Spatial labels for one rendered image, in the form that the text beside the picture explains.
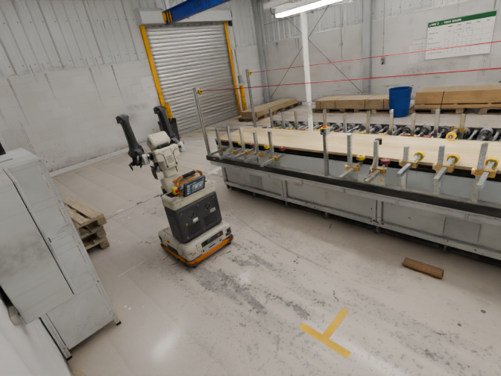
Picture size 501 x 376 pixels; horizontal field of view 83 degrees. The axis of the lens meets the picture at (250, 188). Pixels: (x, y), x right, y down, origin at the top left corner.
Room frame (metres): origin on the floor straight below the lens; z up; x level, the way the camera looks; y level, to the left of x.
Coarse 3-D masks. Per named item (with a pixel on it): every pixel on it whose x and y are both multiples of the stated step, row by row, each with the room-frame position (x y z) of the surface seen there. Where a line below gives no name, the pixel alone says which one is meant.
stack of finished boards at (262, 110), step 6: (270, 102) 11.47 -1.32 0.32; (276, 102) 11.21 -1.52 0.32; (282, 102) 10.96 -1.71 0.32; (288, 102) 11.08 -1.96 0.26; (294, 102) 11.38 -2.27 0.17; (258, 108) 10.51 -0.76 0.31; (264, 108) 10.28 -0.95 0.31; (270, 108) 10.33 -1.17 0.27; (276, 108) 10.56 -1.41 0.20; (246, 114) 10.19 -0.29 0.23; (258, 114) 9.87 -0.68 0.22
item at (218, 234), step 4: (224, 228) 2.78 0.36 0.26; (216, 232) 2.70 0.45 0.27; (220, 232) 2.73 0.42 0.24; (224, 232) 2.77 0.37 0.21; (208, 236) 2.64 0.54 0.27; (212, 236) 2.66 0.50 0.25; (216, 236) 2.69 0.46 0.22; (220, 236) 2.72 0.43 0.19; (204, 240) 2.59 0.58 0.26; (208, 240) 2.62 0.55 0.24; (212, 240) 2.66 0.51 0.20; (196, 244) 2.54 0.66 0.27; (200, 244) 2.55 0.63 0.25; (204, 244) 2.58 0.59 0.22; (208, 244) 2.61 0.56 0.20; (200, 248) 2.54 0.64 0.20
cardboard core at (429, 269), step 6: (408, 258) 2.02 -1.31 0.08; (408, 264) 1.97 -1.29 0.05; (414, 264) 1.94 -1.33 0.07; (420, 264) 1.92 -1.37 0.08; (426, 264) 1.91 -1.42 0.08; (420, 270) 1.89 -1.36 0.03; (426, 270) 1.86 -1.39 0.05; (432, 270) 1.84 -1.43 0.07; (438, 270) 1.82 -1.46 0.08; (438, 276) 1.79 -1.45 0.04
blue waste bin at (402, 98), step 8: (392, 88) 7.66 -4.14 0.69; (400, 88) 7.63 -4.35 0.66; (408, 88) 7.48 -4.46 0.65; (392, 96) 7.32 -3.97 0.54; (400, 96) 7.17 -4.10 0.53; (408, 96) 7.16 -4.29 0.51; (392, 104) 7.33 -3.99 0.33; (400, 104) 7.18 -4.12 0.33; (408, 104) 7.19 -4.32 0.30; (400, 112) 7.18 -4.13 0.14; (408, 112) 7.22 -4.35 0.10
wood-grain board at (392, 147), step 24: (264, 144) 3.66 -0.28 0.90; (288, 144) 3.47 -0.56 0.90; (312, 144) 3.30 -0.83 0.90; (336, 144) 3.14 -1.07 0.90; (360, 144) 3.00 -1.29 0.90; (384, 144) 2.87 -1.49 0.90; (408, 144) 2.75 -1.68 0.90; (432, 144) 2.63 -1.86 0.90; (456, 144) 2.53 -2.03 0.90; (480, 144) 2.43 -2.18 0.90; (456, 168) 2.08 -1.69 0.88
